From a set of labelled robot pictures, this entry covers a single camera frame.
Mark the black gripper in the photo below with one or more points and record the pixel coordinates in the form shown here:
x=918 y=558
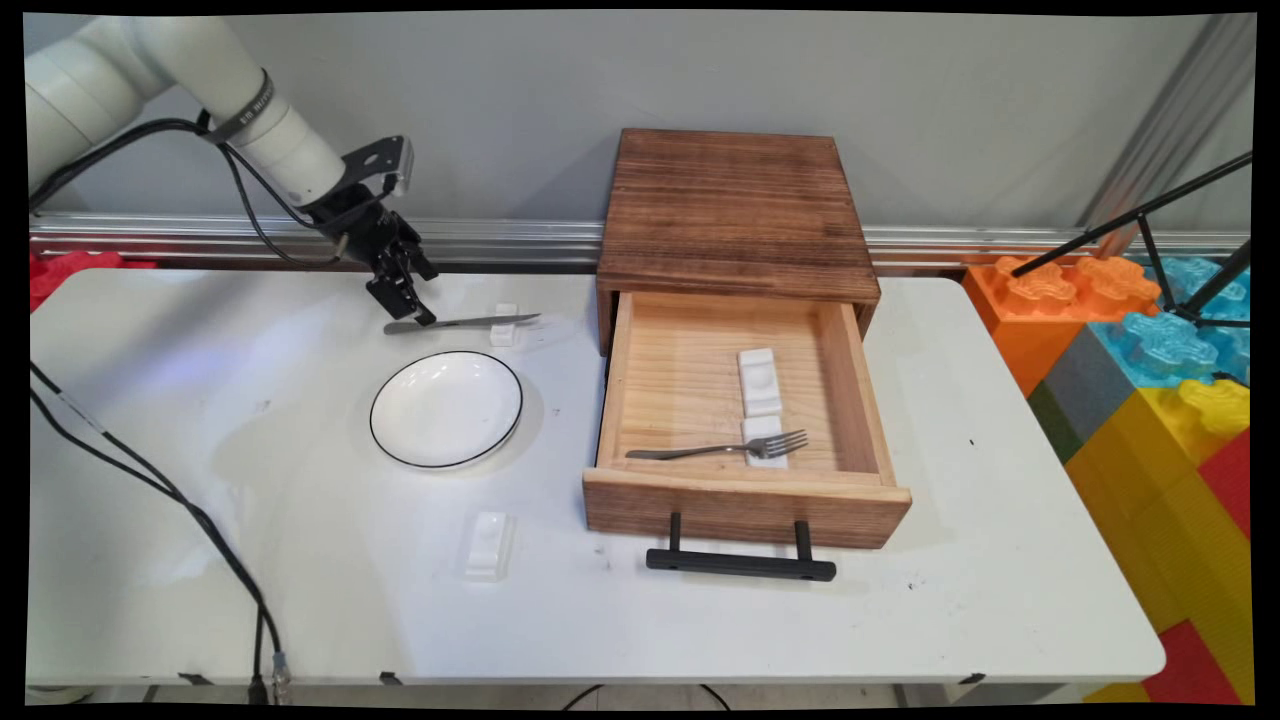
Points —
x=370 y=235

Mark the silver serrated table knife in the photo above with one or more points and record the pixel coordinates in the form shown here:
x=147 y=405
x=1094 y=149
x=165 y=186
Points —
x=470 y=322

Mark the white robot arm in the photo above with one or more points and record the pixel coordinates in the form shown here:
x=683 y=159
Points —
x=150 y=70

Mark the white ceramic cutlery rest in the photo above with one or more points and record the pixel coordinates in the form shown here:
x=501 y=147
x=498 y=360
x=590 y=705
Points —
x=760 y=382
x=503 y=338
x=487 y=545
x=765 y=428

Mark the white plate black rim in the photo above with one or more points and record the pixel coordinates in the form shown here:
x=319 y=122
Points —
x=445 y=408

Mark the red foam block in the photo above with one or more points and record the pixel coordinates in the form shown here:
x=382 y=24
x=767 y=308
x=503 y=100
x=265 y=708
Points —
x=1190 y=665
x=1232 y=480
x=70 y=272

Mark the dark wooden drawer cabinet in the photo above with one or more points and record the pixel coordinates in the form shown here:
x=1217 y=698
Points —
x=735 y=210

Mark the silver metal fork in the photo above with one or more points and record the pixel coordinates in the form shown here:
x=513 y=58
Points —
x=700 y=450

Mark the orange foam block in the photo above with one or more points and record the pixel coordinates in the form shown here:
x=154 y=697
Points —
x=1010 y=325

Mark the green foam block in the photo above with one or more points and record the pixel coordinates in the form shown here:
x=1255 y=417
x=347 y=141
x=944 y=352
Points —
x=1052 y=425

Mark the grey foam block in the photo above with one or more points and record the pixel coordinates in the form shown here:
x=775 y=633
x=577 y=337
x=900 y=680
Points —
x=1085 y=395

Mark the black tripod stand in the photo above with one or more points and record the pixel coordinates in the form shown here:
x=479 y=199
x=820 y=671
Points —
x=1150 y=205

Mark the blue foam block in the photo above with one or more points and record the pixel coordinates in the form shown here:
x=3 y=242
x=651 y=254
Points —
x=1165 y=345

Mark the aluminium rail along wall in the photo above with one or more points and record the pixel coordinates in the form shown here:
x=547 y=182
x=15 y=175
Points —
x=500 y=240

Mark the wrist camera box with bracket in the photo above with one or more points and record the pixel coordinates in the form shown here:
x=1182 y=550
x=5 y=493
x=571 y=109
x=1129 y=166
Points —
x=385 y=160

